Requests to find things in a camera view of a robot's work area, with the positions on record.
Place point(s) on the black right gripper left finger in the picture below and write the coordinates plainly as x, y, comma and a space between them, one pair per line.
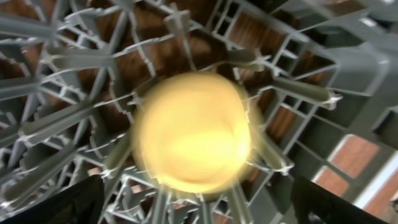
81, 203

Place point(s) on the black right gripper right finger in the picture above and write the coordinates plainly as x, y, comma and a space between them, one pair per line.
308, 197

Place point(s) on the yellow plastic cup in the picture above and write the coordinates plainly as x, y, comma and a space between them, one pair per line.
192, 133

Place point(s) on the grey dishwasher rack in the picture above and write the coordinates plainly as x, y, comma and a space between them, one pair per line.
322, 74

